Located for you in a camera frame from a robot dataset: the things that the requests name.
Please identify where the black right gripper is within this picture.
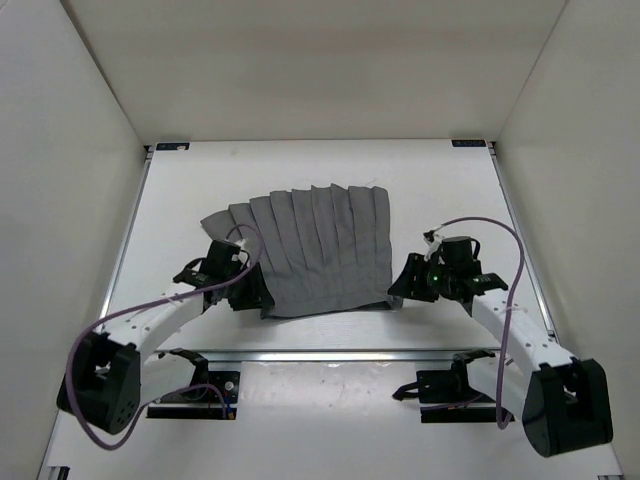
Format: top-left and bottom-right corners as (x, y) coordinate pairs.
(388, 253), (456, 303)

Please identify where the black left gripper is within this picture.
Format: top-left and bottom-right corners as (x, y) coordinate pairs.
(224, 259), (275, 310)

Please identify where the grey pleated skirt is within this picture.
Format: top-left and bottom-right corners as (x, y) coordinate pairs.
(200, 184), (402, 319)

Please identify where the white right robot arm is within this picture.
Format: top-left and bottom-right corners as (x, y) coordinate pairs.
(389, 232), (613, 458)

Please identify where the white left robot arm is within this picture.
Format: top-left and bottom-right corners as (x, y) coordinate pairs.
(56, 237), (272, 439)

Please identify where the blue right corner label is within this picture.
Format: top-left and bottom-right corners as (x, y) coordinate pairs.
(451, 139), (487, 148)

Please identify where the blue corner label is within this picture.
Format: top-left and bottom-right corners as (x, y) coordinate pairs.
(451, 139), (487, 148)
(155, 142), (190, 151)

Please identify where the blue left corner label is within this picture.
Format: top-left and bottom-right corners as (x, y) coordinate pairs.
(155, 142), (190, 151)

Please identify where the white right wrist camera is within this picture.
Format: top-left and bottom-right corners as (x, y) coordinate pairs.
(423, 226), (444, 261)

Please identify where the aluminium front rail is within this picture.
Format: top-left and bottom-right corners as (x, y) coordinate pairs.
(202, 349), (457, 363)

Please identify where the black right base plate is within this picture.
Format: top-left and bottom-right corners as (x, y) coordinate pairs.
(392, 370), (496, 424)

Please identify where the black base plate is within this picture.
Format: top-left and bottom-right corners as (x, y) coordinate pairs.
(392, 370), (496, 424)
(146, 370), (241, 421)

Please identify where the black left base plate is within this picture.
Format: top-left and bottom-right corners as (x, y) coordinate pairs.
(146, 370), (241, 421)

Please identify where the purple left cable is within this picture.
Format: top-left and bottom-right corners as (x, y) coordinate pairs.
(67, 223), (266, 450)

